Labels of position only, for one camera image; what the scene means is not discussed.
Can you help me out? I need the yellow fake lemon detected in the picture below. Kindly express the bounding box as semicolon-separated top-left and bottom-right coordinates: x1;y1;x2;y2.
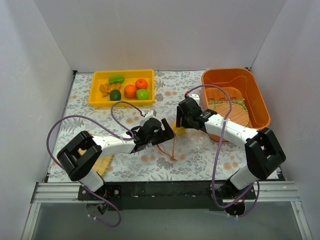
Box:
171;121;186;135

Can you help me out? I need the orange plastic tub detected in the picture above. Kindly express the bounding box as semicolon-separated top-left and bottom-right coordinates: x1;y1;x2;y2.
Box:
201;68;271;130

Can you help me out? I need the green fake pepper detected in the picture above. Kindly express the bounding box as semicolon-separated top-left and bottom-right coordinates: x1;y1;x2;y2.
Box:
108;74;125;85

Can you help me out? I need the orange fake tangerine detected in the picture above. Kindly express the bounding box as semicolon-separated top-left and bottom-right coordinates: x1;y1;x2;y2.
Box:
123;84;137;99
135;78;148;90

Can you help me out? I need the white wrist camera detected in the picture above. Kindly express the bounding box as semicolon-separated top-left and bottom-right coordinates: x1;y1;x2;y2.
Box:
144;109;157;120
188;94;200;104

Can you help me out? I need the square bamboo mat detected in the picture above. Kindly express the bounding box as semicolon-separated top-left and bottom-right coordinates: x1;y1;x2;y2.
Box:
94;130;116;177

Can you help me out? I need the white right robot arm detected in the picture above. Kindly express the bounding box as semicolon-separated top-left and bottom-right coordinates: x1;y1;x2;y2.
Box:
176;97;286;199

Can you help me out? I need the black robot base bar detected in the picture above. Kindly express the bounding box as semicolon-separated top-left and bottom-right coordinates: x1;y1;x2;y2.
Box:
77;180;256;212

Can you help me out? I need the dark green fake avocado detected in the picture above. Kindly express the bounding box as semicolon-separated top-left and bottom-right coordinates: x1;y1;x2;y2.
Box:
109;89;122;101

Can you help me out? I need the light green fake apple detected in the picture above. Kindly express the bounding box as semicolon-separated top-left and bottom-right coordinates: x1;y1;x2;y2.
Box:
136;88;150;101

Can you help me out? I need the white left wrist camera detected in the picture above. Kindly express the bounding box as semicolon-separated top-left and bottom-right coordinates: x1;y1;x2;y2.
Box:
144;109;157;120

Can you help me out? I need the round woven bamboo basket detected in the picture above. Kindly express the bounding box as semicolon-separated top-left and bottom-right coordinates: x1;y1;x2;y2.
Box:
214;102;251;128

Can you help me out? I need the green bamboo mat in tub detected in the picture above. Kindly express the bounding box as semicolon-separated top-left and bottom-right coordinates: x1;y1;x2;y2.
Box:
208;98;249;113

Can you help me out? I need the yellow plastic tray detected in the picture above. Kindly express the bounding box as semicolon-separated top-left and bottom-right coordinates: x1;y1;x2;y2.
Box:
88;69;155;108

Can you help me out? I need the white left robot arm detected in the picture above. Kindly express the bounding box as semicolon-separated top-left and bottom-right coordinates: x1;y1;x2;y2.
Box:
57;117;174;200

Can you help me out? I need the clear zip top bag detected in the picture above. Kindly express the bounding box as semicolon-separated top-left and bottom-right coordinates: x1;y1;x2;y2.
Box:
157;116;216;161

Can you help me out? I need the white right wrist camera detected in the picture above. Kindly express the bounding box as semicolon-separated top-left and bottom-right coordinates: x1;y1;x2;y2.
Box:
188;94;200;104

